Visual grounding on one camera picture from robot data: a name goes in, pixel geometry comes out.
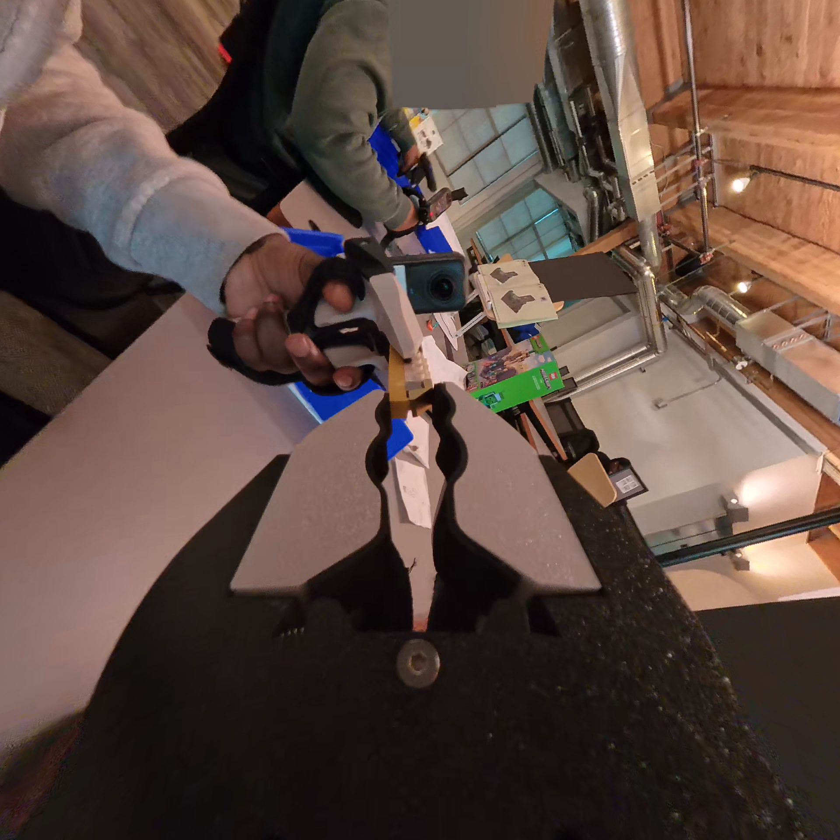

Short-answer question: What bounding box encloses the white printed board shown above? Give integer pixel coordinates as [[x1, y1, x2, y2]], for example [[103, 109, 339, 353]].
[[470, 259, 563, 332]]

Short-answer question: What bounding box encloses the blue plastic bin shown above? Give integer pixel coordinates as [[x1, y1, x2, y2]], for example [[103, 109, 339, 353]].
[[368, 121, 454, 257], [283, 226, 418, 460]]

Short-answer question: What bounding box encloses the metal ventilation duct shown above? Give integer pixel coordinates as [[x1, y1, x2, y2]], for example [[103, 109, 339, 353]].
[[552, 0, 683, 283]]

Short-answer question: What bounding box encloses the green cardboard box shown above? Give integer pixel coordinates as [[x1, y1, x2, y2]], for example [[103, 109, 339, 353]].
[[469, 335, 568, 414]]

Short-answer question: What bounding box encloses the white yellow brick strip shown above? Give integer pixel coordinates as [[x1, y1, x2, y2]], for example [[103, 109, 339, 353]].
[[386, 344, 437, 418]]

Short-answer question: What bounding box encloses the dark flat panel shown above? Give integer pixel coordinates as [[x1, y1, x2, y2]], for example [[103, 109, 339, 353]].
[[525, 252, 637, 303]]

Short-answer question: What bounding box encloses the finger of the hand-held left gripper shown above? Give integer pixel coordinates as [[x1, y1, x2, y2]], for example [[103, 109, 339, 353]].
[[392, 420, 437, 529], [418, 336, 469, 395]]

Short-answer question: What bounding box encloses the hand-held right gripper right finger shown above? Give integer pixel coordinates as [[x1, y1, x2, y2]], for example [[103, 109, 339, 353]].
[[427, 384, 602, 618]]

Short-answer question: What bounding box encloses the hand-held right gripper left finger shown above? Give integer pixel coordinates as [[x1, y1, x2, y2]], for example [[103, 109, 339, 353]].
[[231, 388, 395, 601]]

